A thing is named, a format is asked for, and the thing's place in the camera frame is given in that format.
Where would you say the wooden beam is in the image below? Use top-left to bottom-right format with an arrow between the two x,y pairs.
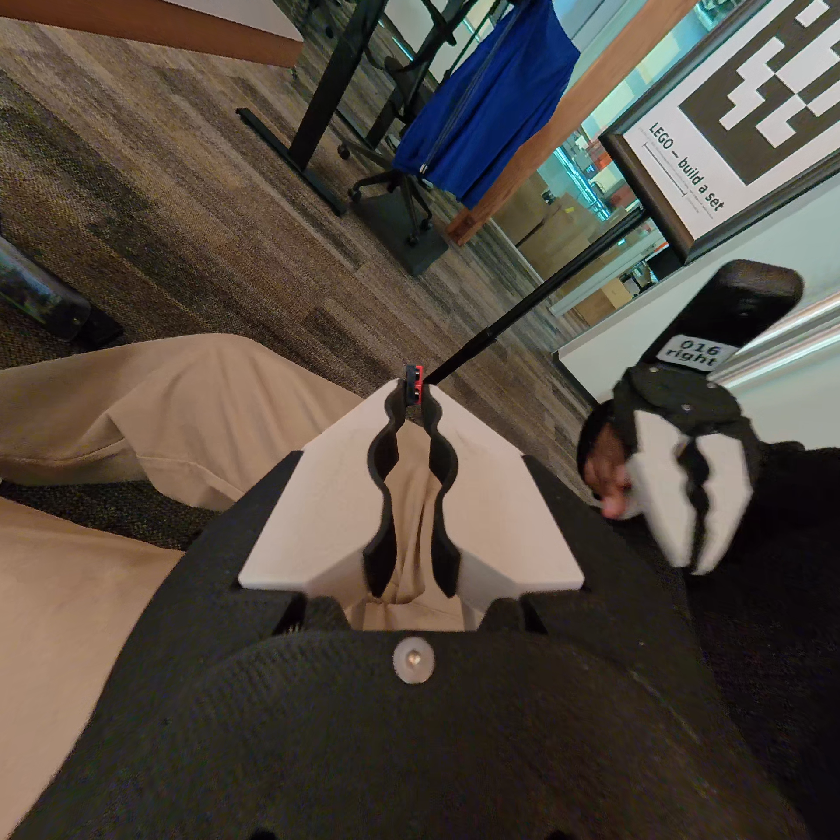
448,0 -> 697,247

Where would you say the person's right hand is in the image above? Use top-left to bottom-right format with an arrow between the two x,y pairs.
584,422 -> 635,521

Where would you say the framed marker sign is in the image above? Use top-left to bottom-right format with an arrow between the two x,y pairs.
598,0 -> 840,265

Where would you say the person's right forearm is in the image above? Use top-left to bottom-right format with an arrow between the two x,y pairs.
682,441 -> 840,723

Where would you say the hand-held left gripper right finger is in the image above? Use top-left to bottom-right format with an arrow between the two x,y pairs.
425,382 -> 586,619

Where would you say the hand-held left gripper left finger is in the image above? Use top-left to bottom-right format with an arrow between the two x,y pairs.
238,379 -> 404,611

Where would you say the dark water bottle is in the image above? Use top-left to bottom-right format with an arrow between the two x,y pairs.
0,235 -> 124,347

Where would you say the black office chair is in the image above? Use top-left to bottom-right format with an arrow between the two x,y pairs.
338,0 -> 476,247

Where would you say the cardboard box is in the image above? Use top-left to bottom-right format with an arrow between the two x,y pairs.
495,193 -> 601,263

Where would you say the black stand pole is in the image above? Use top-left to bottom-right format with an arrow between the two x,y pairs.
423,209 -> 651,385

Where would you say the grey base plate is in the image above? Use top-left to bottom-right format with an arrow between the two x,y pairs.
351,187 -> 452,278

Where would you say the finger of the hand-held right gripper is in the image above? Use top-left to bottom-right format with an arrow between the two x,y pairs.
625,415 -> 711,567
688,433 -> 753,576

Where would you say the blue jacket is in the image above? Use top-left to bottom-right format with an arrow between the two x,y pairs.
392,0 -> 582,210

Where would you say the black desk leg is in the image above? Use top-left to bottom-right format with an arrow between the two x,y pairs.
236,0 -> 395,217

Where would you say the wooden desk top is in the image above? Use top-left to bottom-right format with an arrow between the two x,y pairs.
0,0 -> 306,70

